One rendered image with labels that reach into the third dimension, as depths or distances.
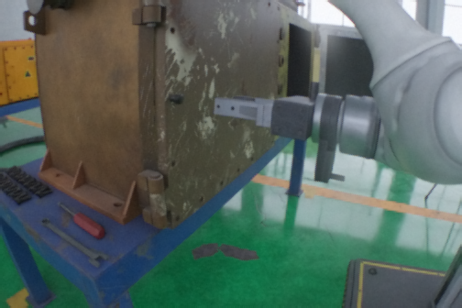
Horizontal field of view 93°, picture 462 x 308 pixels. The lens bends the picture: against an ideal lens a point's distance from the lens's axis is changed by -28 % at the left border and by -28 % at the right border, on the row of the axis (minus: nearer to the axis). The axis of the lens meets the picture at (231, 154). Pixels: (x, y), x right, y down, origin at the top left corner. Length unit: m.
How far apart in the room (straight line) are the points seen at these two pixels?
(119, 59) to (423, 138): 0.60
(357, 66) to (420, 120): 1.71
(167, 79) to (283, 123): 0.24
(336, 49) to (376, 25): 1.62
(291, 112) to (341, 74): 1.54
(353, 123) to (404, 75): 0.16
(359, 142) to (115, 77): 0.53
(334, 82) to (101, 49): 1.51
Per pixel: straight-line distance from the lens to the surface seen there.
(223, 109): 0.45
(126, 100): 0.66
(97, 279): 0.61
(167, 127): 0.55
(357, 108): 0.40
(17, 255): 1.31
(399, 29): 0.28
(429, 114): 0.21
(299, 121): 0.38
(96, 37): 0.74
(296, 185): 2.18
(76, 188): 0.90
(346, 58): 1.91
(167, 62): 0.53
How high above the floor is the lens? 1.04
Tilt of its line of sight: 21 degrees down
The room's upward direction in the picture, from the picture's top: 2 degrees clockwise
